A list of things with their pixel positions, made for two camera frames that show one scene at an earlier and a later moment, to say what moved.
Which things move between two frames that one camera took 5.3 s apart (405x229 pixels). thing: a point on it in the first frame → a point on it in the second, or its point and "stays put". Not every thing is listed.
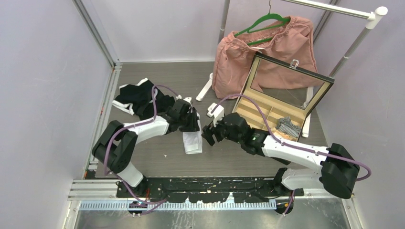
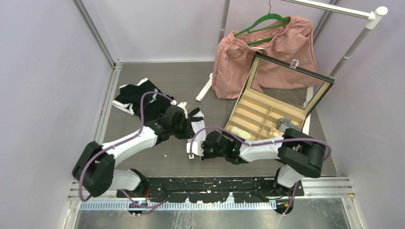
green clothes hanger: x=270 y=16 stays put
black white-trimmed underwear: x=138 y=98 stays put
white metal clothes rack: x=373 y=15 stays put
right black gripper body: x=221 y=131 → x=208 y=152
